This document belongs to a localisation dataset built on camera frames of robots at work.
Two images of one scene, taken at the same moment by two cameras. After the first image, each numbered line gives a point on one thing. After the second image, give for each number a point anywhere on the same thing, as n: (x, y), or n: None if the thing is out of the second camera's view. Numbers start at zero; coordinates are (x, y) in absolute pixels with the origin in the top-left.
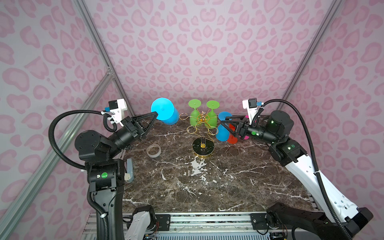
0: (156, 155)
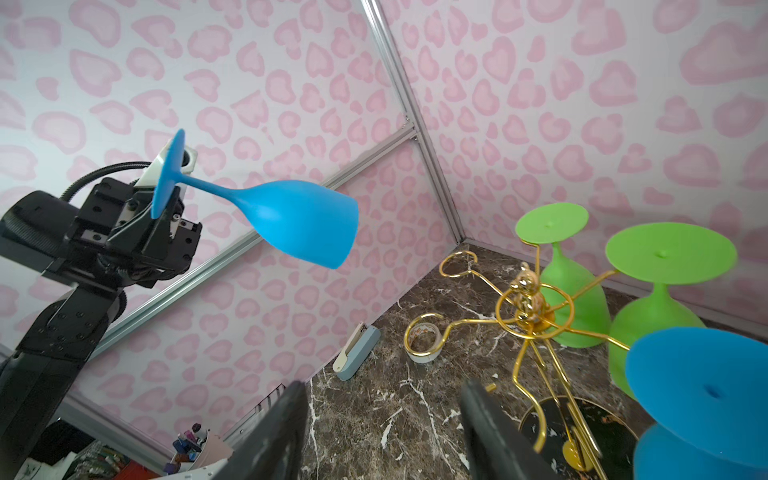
0: (423, 342)
